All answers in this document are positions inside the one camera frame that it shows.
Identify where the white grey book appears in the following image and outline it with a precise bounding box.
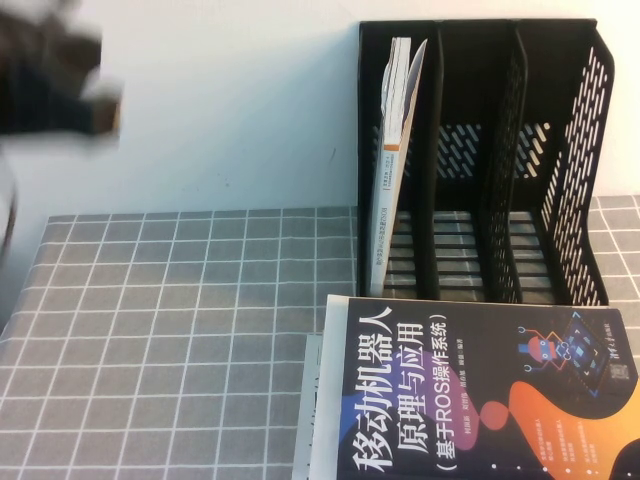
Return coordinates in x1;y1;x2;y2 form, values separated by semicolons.
292;333;329;480

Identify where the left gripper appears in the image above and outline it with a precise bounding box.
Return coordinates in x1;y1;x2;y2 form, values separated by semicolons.
74;69;125;139

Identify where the black plastic book stand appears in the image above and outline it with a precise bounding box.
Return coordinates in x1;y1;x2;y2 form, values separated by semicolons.
356;18;615;307

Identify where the white orange ROS2 book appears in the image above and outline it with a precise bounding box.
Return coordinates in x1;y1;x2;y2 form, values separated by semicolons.
368;37;430;297

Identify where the dark colourful robot book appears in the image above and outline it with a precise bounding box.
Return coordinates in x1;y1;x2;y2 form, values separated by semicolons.
323;293;640;480

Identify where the grey checked tablecloth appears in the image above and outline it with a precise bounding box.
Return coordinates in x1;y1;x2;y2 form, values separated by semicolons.
0;194;640;480

